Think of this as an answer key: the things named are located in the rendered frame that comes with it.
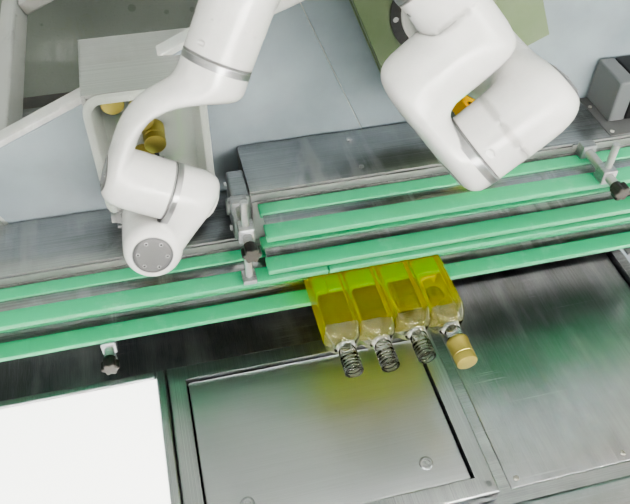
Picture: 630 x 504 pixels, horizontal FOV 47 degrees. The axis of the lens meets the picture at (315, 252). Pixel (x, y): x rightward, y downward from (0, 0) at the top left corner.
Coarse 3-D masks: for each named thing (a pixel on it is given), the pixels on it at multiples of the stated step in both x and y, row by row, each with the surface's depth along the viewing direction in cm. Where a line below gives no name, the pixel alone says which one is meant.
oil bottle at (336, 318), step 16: (336, 272) 120; (320, 288) 117; (336, 288) 117; (320, 304) 115; (336, 304) 115; (352, 304) 116; (320, 320) 115; (336, 320) 113; (352, 320) 113; (336, 336) 112; (352, 336) 112; (336, 352) 114
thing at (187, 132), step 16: (96, 96) 101; (112, 96) 101; (128, 96) 101; (96, 112) 107; (176, 112) 113; (192, 112) 114; (96, 128) 105; (112, 128) 113; (176, 128) 115; (192, 128) 116; (208, 128) 108; (96, 144) 106; (176, 144) 118; (192, 144) 118; (208, 144) 110; (96, 160) 108; (176, 160) 120; (192, 160) 121; (208, 160) 113; (112, 208) 115
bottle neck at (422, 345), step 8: (408, 336) 115; (416, 336) 113; (424, 336) 113; (416, 344) 112; (424, 344) 112; (416, 352) 112; (424, 352) 111; (432, 352) 111; (424, 360) 112; (432, 360) 113
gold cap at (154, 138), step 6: (156, 120) 113; (156, 126) 112; (162, 126) 113; (144, 132) 112; (150, 132) 111; (156, 132) 111; (162, 132) 112; (144, 138) 111; (150, 138) 110; (156, 138) 111; (162, 138) 111; (144, 144) 111; (150, 144) 111; (156, 144) 111; (162, 144) 112; (150, 150) 112; (156, 150) 112; (162, 150) 112
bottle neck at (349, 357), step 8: (344, 344) 112; (352, 344) 112; (344, 352) 111; (352, 352) 110; (344, 360) 110; (352, 360) 109; (360, 360) 110; (344, 368) 110; (352, 368) 109; (360, 368) 109; (352, 376) 110
